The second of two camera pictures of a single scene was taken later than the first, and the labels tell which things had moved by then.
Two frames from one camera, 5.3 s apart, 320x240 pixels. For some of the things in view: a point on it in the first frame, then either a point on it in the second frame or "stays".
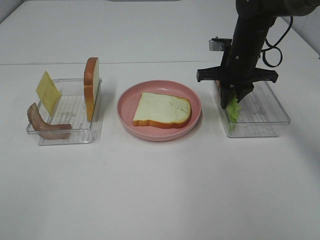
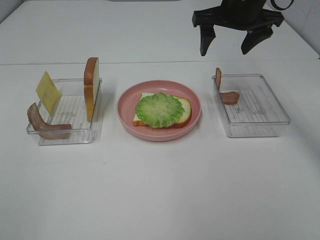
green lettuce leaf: [234, 110] → [160, 110]
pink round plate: [130, 98] stays
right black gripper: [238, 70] → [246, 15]
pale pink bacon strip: [58, 131] stays
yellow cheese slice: [49, 93] stays
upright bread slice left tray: [91, 82] stays
